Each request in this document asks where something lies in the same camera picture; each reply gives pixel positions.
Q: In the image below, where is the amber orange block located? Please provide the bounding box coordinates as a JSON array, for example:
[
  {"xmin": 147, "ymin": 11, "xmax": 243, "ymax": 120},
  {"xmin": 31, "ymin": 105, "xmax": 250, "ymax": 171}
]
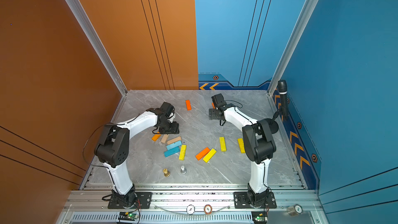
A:
[{"xmin": 151, "ymin": 134, "xmax": 161, "ymax": 142}]

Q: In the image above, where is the tan wooden block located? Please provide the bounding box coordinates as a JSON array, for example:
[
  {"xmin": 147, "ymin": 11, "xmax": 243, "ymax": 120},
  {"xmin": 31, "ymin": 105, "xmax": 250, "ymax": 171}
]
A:
[{"xmin": 167, "ymin": 136, "xmax": 181, "ymax": 145}]

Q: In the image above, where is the yellow block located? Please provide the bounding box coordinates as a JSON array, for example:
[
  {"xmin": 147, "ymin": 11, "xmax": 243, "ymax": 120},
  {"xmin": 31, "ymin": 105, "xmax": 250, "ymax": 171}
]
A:
[
  {"xmin": 203, "ymin": 149, "xmax": 217, "ymax": 163},
  {"xmin": 179, "ymin": 145, "xmax": 187, "ymax": 161},
  {"xmin": 237, "ymin": 138, "xmax": 245, "ymax": 153},
  {"xmin": 219, "ymin": 137, "xmax": 227, "ymax": 152}
]

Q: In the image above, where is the pale cream wooden block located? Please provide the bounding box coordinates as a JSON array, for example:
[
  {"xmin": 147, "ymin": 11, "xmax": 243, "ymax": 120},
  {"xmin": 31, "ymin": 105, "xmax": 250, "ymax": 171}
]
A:
[{"xmin": 161, "ymin": 134, "xmax": 169, "ymax": 144}]

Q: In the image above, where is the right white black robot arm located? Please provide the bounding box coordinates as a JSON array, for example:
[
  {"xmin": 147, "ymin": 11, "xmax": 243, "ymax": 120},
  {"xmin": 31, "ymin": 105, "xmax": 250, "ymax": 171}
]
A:
[{"xmin": 208, "ymin": 93, "xmax": 277, "ymax": 208}]

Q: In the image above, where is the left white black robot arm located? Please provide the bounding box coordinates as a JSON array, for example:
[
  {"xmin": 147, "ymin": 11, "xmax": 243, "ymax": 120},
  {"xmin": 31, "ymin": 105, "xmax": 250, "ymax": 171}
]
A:
[{"xmin": 94, "ymin": 102, "xmax": 179, "ymax": 208}]

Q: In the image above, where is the upper teal block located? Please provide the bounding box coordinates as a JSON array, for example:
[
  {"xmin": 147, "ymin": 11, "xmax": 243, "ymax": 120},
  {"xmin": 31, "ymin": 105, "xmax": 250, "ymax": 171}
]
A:
[{"xmin": 166, "ymin": 141, "xmax": 182, "ymax": 150}]

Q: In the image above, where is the lower teal block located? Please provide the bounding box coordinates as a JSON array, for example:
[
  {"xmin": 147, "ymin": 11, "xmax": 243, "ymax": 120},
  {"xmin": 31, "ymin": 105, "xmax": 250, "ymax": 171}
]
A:
[{"xmin": 164, "ymin": 146, "xmax": 180, "ymax": 158}]

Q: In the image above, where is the yellow block beside teal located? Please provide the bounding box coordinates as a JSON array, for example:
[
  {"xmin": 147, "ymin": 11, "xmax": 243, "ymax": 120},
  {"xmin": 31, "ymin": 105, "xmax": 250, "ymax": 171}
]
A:
[{"xmin": 179, "ymin": 145, "xmax": 187, "ymax": 161}]

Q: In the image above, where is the brass weight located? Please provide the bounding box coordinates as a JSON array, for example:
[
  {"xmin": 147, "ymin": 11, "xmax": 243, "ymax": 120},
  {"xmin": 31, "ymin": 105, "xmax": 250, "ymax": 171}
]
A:
[{"xmin": 163, "ymin": 168, "xmax": 170, "ymax": 177}]

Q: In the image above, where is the silver weight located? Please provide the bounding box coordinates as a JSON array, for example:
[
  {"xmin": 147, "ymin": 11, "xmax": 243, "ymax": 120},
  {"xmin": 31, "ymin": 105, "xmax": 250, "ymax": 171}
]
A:
[{"xmin": 180, "ymin": 166, "xmax": 187, "ymax": 174}]

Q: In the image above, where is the black microphone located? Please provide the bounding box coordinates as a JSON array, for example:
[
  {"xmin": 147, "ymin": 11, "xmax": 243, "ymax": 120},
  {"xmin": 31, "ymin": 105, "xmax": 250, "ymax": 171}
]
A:
[{"xmin": 277, "ymin": 80, "xmax": 289, "ymax": 119}]

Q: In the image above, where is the white round dial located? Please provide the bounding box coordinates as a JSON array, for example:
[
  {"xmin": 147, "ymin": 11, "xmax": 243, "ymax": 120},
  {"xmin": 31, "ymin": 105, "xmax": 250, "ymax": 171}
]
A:
[{"xmin": 186, "ymin": 204, "xmax": 195, "ymax": 215}]

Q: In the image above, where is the copper round dial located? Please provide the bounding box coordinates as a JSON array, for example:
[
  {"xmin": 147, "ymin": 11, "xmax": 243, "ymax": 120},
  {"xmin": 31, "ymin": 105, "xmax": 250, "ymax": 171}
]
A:
[{"xmin": 204, "ymin": 204, "xmax": 212, "ymax": 215}]

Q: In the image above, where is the left green circuit board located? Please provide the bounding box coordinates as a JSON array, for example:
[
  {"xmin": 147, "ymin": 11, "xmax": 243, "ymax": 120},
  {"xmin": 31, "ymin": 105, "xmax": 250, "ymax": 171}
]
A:
[{"xmin": 117, "ymin": 212, "xmax": 140, "ymax": 224}]

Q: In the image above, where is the green circuit board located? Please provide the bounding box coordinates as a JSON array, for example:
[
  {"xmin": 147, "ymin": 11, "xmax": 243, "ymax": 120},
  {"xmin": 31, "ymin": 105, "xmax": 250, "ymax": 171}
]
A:
[
  {"xmin": 251, "ymin": 212, "xmax": 268, "ymax": 224},
  {"xmin": 117, "ymin": 212, "xmax": 140, "ymax": 224}
]

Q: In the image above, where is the right green circuit board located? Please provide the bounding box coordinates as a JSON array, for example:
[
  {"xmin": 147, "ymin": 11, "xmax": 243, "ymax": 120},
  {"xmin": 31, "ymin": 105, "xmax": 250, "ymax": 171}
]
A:
[{"xmin": 251, "ymin": 212, "xmax": 268, "ymax": 224}]

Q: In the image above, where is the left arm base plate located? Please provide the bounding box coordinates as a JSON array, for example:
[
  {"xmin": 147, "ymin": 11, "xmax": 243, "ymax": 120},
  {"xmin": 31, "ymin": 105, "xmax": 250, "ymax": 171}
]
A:
[{"xmin": 107, "ymin": 191, "xmax": 152, "ymax": 209}]

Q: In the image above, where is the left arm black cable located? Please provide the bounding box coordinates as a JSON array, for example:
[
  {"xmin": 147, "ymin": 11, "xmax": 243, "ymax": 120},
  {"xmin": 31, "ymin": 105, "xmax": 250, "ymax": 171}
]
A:
[{"xmin": 82, "ymin": 123, "xmax": 109, "ymax": 170}]

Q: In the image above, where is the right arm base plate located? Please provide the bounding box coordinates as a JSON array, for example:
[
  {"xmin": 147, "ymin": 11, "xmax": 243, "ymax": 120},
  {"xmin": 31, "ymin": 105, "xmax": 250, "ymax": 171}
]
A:
[{"xmin": 233, "ymin": 190, "xmax": 277, "ymax": 209}]

